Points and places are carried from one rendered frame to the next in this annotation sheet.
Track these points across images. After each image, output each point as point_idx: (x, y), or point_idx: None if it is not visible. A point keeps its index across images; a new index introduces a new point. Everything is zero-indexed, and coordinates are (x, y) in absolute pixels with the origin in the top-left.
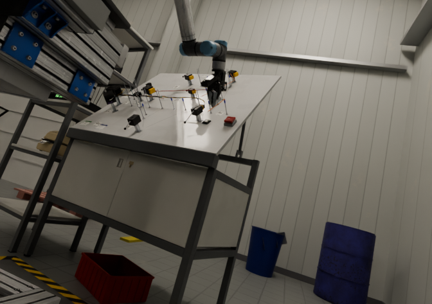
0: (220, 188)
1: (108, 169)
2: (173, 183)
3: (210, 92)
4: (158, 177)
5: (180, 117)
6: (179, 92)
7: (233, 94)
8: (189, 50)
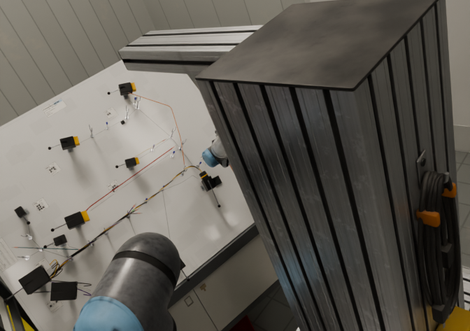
0: None
1: (181, 318)
2: (257, 249)
3: (224, 160)
4: (240, 262)
5: (178, 203)
6: (84, 174)
7: (168, 118)
8: (226, 157)
